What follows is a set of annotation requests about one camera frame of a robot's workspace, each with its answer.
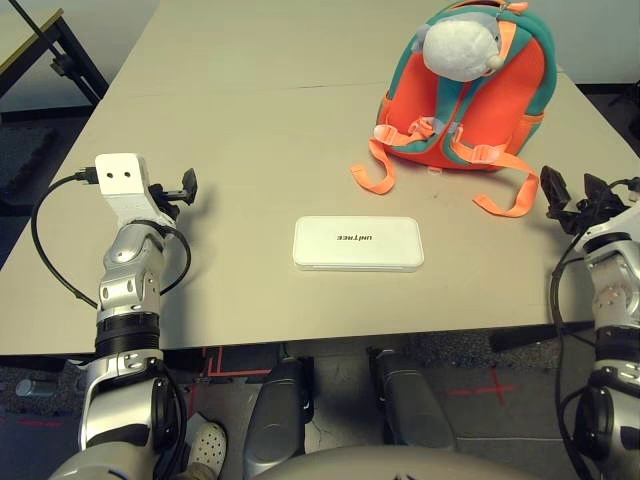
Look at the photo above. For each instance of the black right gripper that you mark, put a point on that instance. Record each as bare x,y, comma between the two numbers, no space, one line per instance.
575,220

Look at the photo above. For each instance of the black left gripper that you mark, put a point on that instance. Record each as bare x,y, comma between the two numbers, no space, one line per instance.
162,205

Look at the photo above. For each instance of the orange and teal backpack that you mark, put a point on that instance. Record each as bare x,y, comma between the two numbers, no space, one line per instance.
505,90

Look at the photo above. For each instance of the white Unitree pencil case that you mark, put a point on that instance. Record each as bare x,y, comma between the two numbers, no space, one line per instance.
360,245

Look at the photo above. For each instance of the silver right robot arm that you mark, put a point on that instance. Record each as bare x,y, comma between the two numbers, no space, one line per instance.
615,300

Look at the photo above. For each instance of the black-framed side table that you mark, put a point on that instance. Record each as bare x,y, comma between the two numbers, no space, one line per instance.
87,82

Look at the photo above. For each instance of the grey robot left leg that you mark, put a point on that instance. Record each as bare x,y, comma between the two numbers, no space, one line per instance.
277,415

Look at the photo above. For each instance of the grey robot leg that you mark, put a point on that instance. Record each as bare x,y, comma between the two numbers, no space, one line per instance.
410,405
277,415

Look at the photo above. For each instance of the silver cylinder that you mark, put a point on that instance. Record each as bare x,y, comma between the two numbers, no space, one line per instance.
32,387

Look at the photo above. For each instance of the white perforated shoe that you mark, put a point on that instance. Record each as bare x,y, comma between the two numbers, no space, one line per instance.
207,445

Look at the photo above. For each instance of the grey robot right leg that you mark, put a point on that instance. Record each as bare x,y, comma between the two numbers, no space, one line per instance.
410,405

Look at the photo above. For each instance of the khaki trouser leg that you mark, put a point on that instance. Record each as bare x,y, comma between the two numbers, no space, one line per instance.
202,472

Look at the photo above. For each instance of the grey robot torso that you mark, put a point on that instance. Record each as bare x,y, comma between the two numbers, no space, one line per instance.
390,467

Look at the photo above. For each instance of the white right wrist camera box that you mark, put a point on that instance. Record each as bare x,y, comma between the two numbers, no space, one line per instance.
607,227

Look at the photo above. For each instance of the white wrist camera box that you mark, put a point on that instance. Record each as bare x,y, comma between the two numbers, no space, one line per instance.
120,185
607,227

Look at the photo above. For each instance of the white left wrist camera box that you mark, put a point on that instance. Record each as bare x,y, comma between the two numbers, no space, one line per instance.
120,185

